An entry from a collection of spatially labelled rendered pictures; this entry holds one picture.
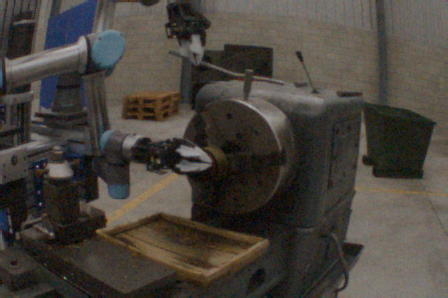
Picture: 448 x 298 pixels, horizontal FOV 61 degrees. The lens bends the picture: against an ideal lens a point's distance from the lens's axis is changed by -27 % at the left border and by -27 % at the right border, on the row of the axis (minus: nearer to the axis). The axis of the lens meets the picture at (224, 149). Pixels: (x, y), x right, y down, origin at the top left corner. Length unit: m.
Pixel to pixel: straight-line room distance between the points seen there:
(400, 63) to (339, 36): 1.79
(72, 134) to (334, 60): 9.91
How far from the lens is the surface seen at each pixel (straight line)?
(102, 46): 1.27
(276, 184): 1.32
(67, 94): 1.68
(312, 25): 11.30
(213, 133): 1.35
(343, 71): 11.24
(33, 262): 1.05
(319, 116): 1.42
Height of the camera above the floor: 1.38
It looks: 12 degrees down
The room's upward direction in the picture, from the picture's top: 3 degrees clockwise
